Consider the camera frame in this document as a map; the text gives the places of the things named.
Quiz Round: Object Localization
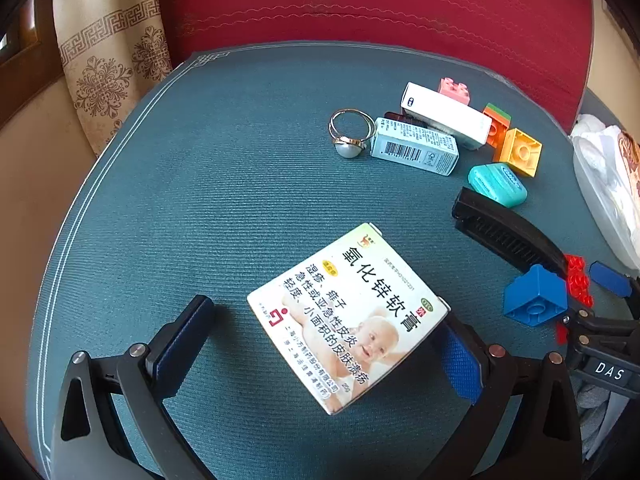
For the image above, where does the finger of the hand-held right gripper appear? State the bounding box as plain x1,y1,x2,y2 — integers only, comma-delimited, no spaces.
589,260,640,318
562,308,640,346

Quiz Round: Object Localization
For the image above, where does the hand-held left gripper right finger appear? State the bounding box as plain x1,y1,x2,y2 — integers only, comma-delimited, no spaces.
420,311,583,480

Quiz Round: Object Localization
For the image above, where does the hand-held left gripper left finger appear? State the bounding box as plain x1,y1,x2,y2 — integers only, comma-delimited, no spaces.
50,294,217,480

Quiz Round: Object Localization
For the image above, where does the red toy block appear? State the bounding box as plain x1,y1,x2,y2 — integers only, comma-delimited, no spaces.
555,254,595,345

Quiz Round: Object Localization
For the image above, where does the blue toy block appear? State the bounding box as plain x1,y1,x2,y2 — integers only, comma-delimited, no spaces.
502,264,569,328

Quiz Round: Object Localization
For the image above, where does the clear plastic bowl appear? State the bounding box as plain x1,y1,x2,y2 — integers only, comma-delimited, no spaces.
571,130,640,273

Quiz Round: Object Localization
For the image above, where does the black comb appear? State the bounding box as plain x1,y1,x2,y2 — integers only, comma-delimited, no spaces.
451,187,569,281

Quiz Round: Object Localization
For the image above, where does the white green ointment box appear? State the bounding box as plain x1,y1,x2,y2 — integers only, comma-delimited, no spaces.
246,222,449,416

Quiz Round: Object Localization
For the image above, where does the teal dental floss case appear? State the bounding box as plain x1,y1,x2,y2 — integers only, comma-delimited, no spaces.
467,162,528,208

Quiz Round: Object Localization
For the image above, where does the yellow orange toy block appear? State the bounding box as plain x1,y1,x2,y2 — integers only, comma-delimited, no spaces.
492,128,543,178

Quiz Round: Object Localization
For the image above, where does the orange green toy block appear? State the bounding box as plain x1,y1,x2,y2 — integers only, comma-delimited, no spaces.
482,103,512,149

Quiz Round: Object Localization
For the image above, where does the light blue small carton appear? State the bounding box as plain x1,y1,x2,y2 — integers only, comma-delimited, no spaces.
370,117,460,177

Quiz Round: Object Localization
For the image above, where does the long white carton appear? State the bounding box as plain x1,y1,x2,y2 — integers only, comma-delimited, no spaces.
401,81,493,152

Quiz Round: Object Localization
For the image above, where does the silver pearl ring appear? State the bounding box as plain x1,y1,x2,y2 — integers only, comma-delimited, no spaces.
328,108,377,160

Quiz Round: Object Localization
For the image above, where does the pink green toy block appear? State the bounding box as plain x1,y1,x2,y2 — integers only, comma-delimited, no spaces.
438,77,471,106

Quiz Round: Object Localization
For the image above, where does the dark brown gold lipstick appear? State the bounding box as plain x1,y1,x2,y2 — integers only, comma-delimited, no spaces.
383,111,427,128

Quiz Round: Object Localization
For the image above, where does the grey cloth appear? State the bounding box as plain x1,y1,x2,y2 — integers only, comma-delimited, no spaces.
572,385,626,461

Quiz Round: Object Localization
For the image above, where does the floral quilt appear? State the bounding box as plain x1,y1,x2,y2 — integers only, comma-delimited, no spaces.
617,130,640,206

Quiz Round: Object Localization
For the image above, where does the white cloth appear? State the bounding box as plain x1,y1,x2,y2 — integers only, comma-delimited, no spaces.
569,113,623,146

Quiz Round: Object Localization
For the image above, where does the grey headboard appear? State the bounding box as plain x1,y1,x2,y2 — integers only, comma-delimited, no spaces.
580,87,617,122

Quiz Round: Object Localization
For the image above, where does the beige patterned curtain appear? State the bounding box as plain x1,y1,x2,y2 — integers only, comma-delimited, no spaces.
51,0,173,158

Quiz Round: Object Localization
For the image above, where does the red quilted mattress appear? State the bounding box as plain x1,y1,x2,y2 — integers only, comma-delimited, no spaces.
152,0,596,133

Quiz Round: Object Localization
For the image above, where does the brown wooden window frame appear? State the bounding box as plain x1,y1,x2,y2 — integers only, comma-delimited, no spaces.
0,0,66,128

